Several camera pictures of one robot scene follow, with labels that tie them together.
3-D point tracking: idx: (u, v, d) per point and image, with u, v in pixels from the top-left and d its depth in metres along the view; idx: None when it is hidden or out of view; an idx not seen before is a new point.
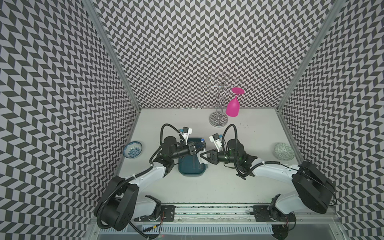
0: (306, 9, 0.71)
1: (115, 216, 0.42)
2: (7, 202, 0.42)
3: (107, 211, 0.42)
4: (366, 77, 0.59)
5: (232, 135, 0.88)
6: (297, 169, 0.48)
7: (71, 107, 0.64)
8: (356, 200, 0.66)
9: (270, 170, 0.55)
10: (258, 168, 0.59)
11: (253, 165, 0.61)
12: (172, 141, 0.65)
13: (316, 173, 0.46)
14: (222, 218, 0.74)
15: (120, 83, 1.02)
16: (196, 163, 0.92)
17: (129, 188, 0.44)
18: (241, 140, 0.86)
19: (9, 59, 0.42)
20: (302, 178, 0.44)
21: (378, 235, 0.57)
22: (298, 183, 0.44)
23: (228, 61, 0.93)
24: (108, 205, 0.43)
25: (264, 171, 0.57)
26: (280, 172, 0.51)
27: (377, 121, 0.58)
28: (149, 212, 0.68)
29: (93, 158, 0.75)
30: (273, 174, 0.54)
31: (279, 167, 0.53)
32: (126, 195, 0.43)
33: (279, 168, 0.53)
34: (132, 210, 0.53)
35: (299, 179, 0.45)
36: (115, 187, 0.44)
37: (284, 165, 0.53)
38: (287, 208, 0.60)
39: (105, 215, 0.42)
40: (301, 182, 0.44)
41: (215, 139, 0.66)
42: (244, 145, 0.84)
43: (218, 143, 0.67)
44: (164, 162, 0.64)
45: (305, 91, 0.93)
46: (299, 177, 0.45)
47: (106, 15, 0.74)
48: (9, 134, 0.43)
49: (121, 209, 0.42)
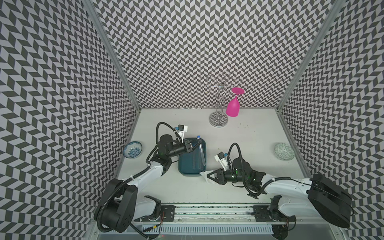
0: (306, 9, 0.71)
1: (115, 217, 0.41)
2: (7, 202, 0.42)
3: (108, 213, 0.42)
4: (366, 77, 0.59)
5: (236, 155, 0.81)
6: (309, 183, 0.48)
7: (71, 107, 0.64)
8: (356, 200, 0.66)
9: (283, 187, 0.53)
10: (269, 186, 0.57)
11: (263, 182, 0.60)
12: (168, 138, 0.65)
13: (330, 185, 0.45)
14: (222, 218, 0.74)
15: (120, 83, 1.02)
16: (196, 162, 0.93)
17: (128, 189, 0.44)
18: (247, 157, 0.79)
19: (9, 59, 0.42)
20: (319, 194, 0.43)
21: (378, 235, 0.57)
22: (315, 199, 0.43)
23: (228, 61, 0.93)
24: (108, 208, 0.43)
25: (276, 188, 0.55)
26: (294, 188, 0.50)
27: (376, 121, 0.58)
28: (149, 212, 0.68)
29: (93, 158, 0.75)
30: (285, 190, 0.53)
31: (291, 183, 0.52)
32: (126, 196, 0.42)
33: (292, 184, 0.51)
34: (133, 211, 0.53)
35: (315, 195, 0.43)
36: (115, 190, 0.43)
37: (296, 180, 0.51)
38: (291, 212, 0.59)
39: (105, 218, 0.41)
40: (319, 198, 0.42)
41: (220, 158, 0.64)
42: (250, 163, 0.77)
43: (224, 162, 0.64)
44: (161, 161, 0.64)
45: (305, 91, 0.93)
46: (314, 192, 0.44)
47: (107, 15, 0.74)
48: (9, 134, 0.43)
49: (121, 211, 0.41)
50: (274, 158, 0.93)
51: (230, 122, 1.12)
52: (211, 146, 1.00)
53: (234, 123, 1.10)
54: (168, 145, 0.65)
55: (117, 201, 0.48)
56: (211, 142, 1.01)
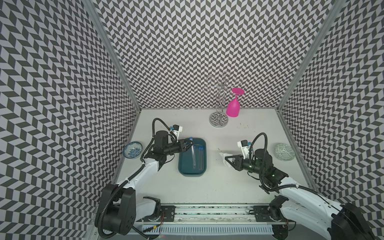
0: (306, 9, 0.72)
1: (117, 221, 0.41)
2: (7, 202, 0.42)
3: (109, 218, 0.42)
4: (366, 77, 0.59)
5: (260, 144, 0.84)
6: (338, 208, 0.44)
7: (71, 107, 0.64)
8: (356, 200, 0.66)
9: (302, 196, 0.51)
10: (288, 189, 0.55)
11: (281, 182, 0.57)
12: (164, 133, 0.66)
13: (360, 217, 0.41)
14: (222, 218, 0.74)
15: (120, 83, 1.02)
16: (196, 162, 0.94)
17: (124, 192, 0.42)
18: (270, 149, 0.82)
19: (9, 59, 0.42)
20: (344, 221, 0.41)
21: (378, 235, 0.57)
22: (337, 225, 0.40)
23: (228, 61, 0.93)
24: (107, 213, 0.42)
25: (296, 194, 0.52)
26: (317, 204, 0.47)
27: (376, 122, 0.58)
28: (149, 212, 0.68)
29: (93, 158, 0.75)
30: (303, 200, 0.50)
31: (316, 199, 0.48)
32: (123, 199, 0.41)
33: (317, 200, 0.48)
34: (133, 212, 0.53)
35: (338, 221, 0.41)
36: (111, 195, 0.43)
37: (324, 199, 0.47)
38: (294, 218, 0.59)
39: (108, 223, 0.41)
40: (341, 225, 0.40)
41: (243, 144, 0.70)
42: (272, 155, 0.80)
43: (245, 149, 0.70)
44: (155, 155, 0.63)
45: (305, 91, 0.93)
46: (340, 219, 0.41)
47: (107, 15, 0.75)
48: (9, 134, 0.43)
49: (122, 214, 0.41)
50: (275, 158, 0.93)
51: (230, 122, 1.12)
52: (211, 146, 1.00)
53: (234, 123, 1.10)
54: (164, 138, 0.67)
55: (116, 205, 0.47)
56: (211, 142, 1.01)
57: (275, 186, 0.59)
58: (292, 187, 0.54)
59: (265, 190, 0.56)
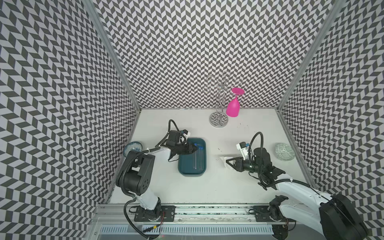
0: (306, 9, 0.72)
1: (135, 182, 0.46)
2: (7, 202, 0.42)
3: (128, 179, 0.47)
4: (366, 77, 0.59)
5: (258, 144, 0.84)
6: (328, 198, 0.45)
7: (71, 107, 0.64)
8: (356, 200, 0.66)
9: (293, 188, 0.53)
10: (283, 183, 0.57)
11: (278, 177, 0.60)
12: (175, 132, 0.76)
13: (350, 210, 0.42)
14: (222, 218, 0.74)
15: (120, 83, 1.03)
16: (196, 162, 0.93)
17: (146, 157, 0.50)
18: (268, 149, 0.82)
19: (9, 59, 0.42)
20: (332, 210, 0.42)
21: (378, 235, 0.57)
22: (324, 212, 0.42)
23: (229, 61, 0.93)
24: (128, 174, 0.48)
25: (288, 187, 0.55)
26: (307, 195, 0.49)
27: (376, 121, 0.58)
28: (151, 206, 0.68)
29: (93, 158, 0.75)
30: (298, 194, 0.52)
31: (307, 190, 0.50)
32: (145, 162, 0.49)
33: (308, 191, 0.50)
34: (150, 177, 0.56)
35: (326, 208, 0.42)
36: (133, 157, 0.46)
37: (315, 190, 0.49)
38: (292, 216, 0.59)
39: (127, 183, 0.47)
40: (329, 212, 0.41)
41: (241, 146, 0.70)
42: (270, 155, 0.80)
43: (245, 151, 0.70)
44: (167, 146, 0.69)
45: (305, 91, 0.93)
46: (328, 207, 0.43)
47: (107, 15, 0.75)
48: (9, 134, 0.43)
49: (141, 174, 0.47)
50: (275, 158, 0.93)
51: (230, 122, 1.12)
52: (211, 146, 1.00)
53: (234, 123, 1.10)
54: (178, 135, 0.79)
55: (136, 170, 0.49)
56: (211, 142, 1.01)
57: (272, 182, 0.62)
58: (285, 181, 0.57)
59: (263, 186, 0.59)
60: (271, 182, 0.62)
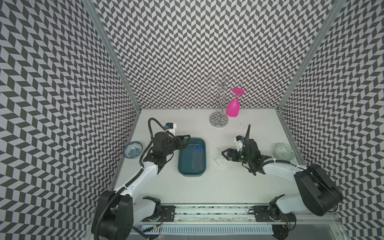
0: (306, 9, 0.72)
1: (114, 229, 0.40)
2: (7, 202, 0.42)
3: (106, 225, 0.41)
4: (366, 77, 0.59)
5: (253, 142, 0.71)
6: (303, 168, 0.50)
7: (71, 107, 0.64)
8: (356, 200, 0.66)
9: (276, 167, 0.58)
10: (267, 165, 0.62)
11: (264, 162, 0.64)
12: (163, 134, 0.65)
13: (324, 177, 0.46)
14: (222, 218, 0.74)
15: (120, 83, 1.02)
16: (196, 162, 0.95)
17: (122, 199, 0.42)
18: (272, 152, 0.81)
19: (9, 59, 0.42)
20: (306, 175, 0.46)
21: (378, 235, 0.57)
22: (299, 178, 0.46)
23: (228, 61, 0.93)
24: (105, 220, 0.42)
25: (274, 168, 0.59)
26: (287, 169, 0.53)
27: (377, 121, 0.58)
28: (149, 214, 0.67)
29: (93, 158, 0.75)
30: (280, 172, 0.56)
31: (287, 165, 0.55)
32: (120, 207, 0.41)
33: (287, 165, 0.55)
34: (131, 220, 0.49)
35: (301, 175, 0.46)
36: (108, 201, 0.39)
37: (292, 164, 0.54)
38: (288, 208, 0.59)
39: (104, 230, 0.41)
40: (303, 178, 0.45)
41: (237, 139, 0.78)
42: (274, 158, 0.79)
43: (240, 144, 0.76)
44: (154, 159, 0.61)
45: (305, 91, 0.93)
46: (302, 173, 0.47)
47: (106, 14, 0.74)
48: (9, 134, 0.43)
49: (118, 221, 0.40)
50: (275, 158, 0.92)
51: (230, 122, 1.11)
52: (211, 146, 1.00)
53: (234, 123, 1.10)
54: (163, 141, 0.65)
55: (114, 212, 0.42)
56: (211, 142, 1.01)
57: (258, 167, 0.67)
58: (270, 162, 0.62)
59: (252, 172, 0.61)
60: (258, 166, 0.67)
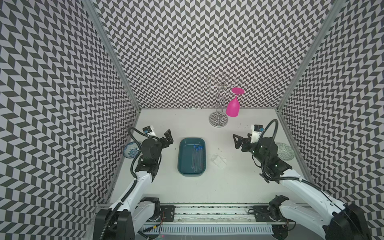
0: (306, 9, 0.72)
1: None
2: (7, 202, 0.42)
3: None
4: (366, 77, 0.59)
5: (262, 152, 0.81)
6: (341, 208, 0.42)
7: (71, 107, 0.64)
8: (356, 200, 0.66)
9: (303, 190, 0.49)
10: (291, 182, 0.53)
11: (284, 173, 0.56)
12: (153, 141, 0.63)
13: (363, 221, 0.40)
14: (222, 218, 0.74)
15: (120, 83, 1.02)
16: (196, 162, 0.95)
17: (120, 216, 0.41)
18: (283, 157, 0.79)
19: (10, 59, 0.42)
20: (345, 220, 0.39)
21: (378, 235, 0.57)
22: (337, 223, 0.39)
23: (228, 61, 0.93)
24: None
25: (298, 188, 0.51)
26: (318, 201, 0.45)
27: (376, 122, 0.58)
28: (150, 214, 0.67)
29: (93, 158, 0.75)
30: (306, 197, 0.49)
31: (320, 195, 0.46)
32: (120, 223, 0.40)
33: (319, 196, 0.46)
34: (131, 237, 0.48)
35: (339, 219, 0.40)
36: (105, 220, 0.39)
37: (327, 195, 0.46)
38: (292, 217, 0.59)
39: None
40: (341, 223, 0.39)
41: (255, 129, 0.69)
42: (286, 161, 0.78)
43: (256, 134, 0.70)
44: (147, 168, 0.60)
45: (305, 91, 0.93)
46: (341, 217, 0.40)
47: (107, 15, 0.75)
48: (9, 134, 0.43)
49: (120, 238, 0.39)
50: None
51: (230, 122, 1.11)
52: (211, 146, 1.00)
53: (234, 123, 1.10)
54: (152, 148, 0.63)
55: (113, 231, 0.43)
56: (211, 142, 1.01)
57: (276, 176, 0.58)
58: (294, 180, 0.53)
59: (265, 179, 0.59)
60: (275, 176, 0.58)
